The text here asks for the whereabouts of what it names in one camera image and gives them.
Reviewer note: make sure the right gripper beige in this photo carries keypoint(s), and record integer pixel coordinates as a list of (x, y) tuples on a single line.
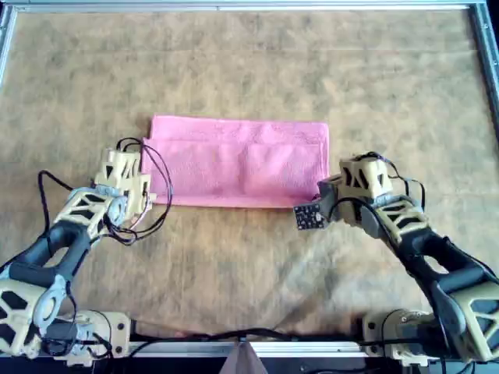
[(362, 175)]

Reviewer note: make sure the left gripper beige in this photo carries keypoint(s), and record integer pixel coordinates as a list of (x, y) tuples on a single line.
[(117, 171)]

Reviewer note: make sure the pink terry cloth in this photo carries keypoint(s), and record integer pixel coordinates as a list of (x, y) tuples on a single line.
[(234, 171)]

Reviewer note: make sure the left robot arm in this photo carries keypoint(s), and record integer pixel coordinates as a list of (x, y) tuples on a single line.
[(23, 269)]

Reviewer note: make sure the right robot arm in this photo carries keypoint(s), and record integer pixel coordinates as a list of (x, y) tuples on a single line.
[(407, 243)]

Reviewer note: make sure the beige felt table cover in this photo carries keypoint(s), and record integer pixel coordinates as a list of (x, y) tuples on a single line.
[(249, 70)]

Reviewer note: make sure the brown triangular stand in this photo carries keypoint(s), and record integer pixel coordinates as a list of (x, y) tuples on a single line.
[(243, 362)]

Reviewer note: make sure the black camera circuit board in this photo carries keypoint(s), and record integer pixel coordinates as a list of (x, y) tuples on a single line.
[(308, 216)]

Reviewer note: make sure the beige arm base mount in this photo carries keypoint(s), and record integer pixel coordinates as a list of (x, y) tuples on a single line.
[(390, 327), (113, 327)]

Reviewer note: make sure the aluminium frame rail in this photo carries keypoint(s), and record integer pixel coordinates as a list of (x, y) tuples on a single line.
[(7, 35), (249, 5), (304, 348), (483, 50)]

